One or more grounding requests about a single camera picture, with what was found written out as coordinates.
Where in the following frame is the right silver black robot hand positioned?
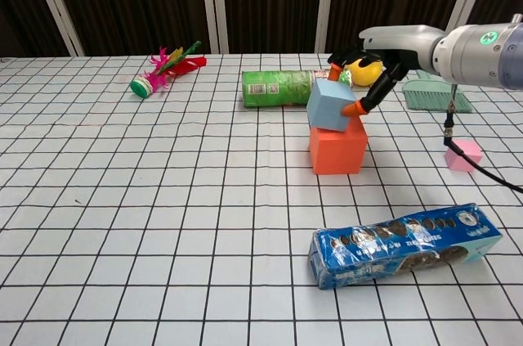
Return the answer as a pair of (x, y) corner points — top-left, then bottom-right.
(329, 24), (445, 117)

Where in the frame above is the medium blue foam cube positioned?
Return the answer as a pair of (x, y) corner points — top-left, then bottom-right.
(306, 78), (357, 133)

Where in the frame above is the small pink foam cube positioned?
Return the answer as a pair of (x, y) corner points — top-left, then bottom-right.
(444, 137), (483, 174)

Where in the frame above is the yellow pear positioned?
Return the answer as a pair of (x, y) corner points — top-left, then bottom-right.
(345, 57), (385, 88)

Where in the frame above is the green hand brush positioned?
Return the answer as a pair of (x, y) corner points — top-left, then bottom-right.
(402, 70), (475, 113)

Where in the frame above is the large orange foam cube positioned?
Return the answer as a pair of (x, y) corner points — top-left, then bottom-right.
(308, 116), (369, 176)

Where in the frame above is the green chips can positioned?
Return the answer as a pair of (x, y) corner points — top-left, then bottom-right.
(240, 69), (353, 110)

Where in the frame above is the blue cookie box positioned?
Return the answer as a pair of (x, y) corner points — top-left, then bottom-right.
(306, 202), (503, 290)

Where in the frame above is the pink red feather shuttlecock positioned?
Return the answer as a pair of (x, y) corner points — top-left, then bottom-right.
(129, 39), (208, 99)

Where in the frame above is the white checkered tablecloth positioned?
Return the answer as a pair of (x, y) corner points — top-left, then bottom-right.
(0, 51), (523, 346)

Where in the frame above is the white screen frame post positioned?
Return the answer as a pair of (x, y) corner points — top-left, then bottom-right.
(24, 0), (86, 56)
(439, 0), (498, 52)
(314, 0), (343, 53)
(199, 0), (230, 55)

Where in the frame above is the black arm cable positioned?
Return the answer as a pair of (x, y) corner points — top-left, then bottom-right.
(443, 83), (523, 195)

